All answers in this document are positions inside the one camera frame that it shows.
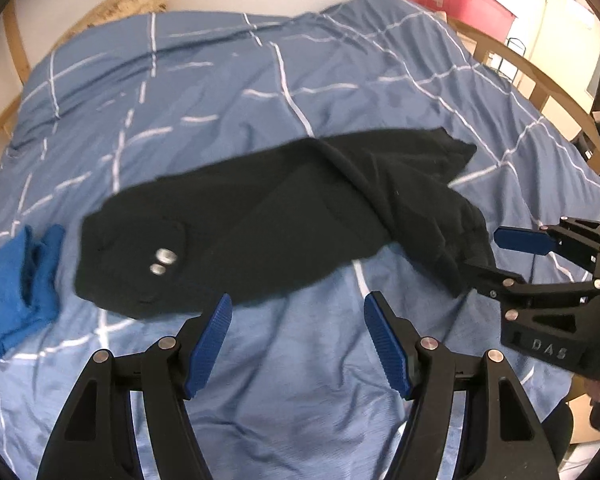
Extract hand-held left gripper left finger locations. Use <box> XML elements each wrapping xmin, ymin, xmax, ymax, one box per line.
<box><xmin>37</xmin><ymin>293</ymin><xmax>233</xmax><ymax>480</ymax></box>

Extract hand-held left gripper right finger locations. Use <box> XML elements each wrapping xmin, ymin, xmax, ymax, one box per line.
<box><xmin>363</xmin><ymin>291</ymin><xmax>561</xmax><ymax>480</ymax></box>

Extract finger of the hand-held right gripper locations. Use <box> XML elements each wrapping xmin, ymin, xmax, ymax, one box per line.
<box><xmin>493</xmin><ymin>216</ymin><xmax>600</xmax><ymax>281</ymax></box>
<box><xmin>462</xmin><ymin>259</ymin><xmax>600</xmax><ymax>337</ymax></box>

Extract black pants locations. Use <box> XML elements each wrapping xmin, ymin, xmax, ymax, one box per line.
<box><xmin>74</xmin><ymin>127</ymin><xmax>498</xmax><ymax>322</ymax></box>

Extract folded blue cloth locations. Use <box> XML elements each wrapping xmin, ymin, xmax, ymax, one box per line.
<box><xmin>0</xmin><ymin>223</ymin><xmax>67</xmax><ymax>360</ymax></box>

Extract red storage box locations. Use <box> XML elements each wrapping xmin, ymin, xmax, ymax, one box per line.
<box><xmin>416</xmin><ymin>0</ymin><xmax>519</xmax><ymax>41</ymax></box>

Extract blue checked blanket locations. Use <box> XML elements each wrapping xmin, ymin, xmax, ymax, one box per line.
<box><xmin>0</xmin><ymin>0</ymin><xmax>600</xmax><ymax>480</ymax></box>

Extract beige patterned pillow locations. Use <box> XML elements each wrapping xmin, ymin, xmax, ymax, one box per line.
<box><xmin>55</xmin><ymin>0</ymin><xmax>186</xmax><ymax>47</ymax></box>

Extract wooden bed frame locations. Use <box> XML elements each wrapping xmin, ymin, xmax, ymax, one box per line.
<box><xmin>0</xmin><ymin>0</ymin><xmax>600</xmax><ymax>192</ymax></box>

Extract black wire rack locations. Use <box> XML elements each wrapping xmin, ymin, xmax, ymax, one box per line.
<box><xmin>495</xmin><ymin>37</ymin><xmax>527</xmax><ymax>82</ymax></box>

